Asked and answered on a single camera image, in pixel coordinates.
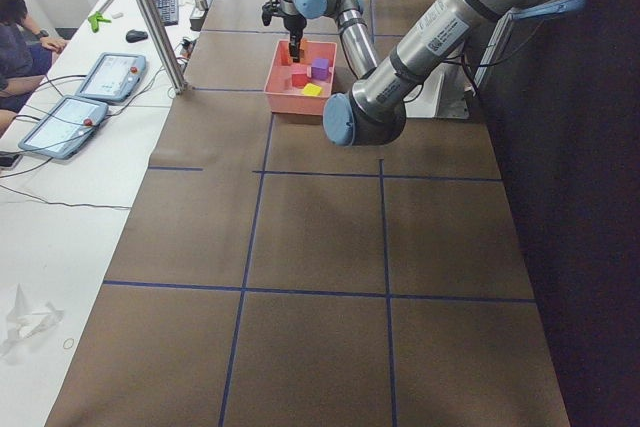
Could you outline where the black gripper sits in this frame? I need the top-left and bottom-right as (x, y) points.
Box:
(283, 15), (307, 63)

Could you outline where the orange foam block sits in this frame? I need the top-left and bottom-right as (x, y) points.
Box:
(279, 48), (293, 66)

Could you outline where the purple foam block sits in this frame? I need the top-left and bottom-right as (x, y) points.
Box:
(311, 57), (331, 82)

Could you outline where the pink red foam block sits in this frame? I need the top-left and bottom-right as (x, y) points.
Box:
(290, 63), (309, 89)

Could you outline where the yellow foam block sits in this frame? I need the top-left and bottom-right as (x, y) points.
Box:
(302, 82), (323, 97)

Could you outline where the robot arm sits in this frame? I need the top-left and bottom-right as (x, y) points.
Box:
(262, 0), (586, 146)

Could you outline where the pink plastic bin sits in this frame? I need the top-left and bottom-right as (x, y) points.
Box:
(264, 39), (337, 116)

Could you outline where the near orange black connector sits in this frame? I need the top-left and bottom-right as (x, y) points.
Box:
(180, 37), (196, 59)

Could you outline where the black keyboard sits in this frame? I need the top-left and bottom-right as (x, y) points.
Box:
(153, 0), (179, 26)

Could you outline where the black computer mouse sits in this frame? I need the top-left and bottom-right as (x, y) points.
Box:
(125, 29), (148, 43)

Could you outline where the far teach pendant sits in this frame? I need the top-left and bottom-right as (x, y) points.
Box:
(76, 52), (147, 103)

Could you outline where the teach pendant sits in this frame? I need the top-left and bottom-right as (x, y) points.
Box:
(18, 95), (109, 160)
(76, 52), (147, 103)

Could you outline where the green clip tool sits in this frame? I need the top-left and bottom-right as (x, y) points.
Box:
(87, 11), (112, 33)

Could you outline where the near teach pendant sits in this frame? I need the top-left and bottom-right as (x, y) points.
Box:
(18, 95), (109, 160)

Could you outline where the seated person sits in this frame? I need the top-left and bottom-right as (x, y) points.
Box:
(1, 0), (67, 134)

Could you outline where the rubber band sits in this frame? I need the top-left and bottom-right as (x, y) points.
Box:
(63, 338), (75, 350)

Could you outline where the crumpled white paper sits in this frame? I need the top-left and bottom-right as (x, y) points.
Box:
(1, 284), (65, 357)

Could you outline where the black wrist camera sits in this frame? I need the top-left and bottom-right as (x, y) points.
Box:
(261, 0), (281, 27)

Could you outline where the aluminium frame post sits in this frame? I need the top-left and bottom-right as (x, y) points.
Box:
(136, 0), (187, 95)

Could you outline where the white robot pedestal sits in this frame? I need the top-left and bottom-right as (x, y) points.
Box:
(404, 59), (478, 120)

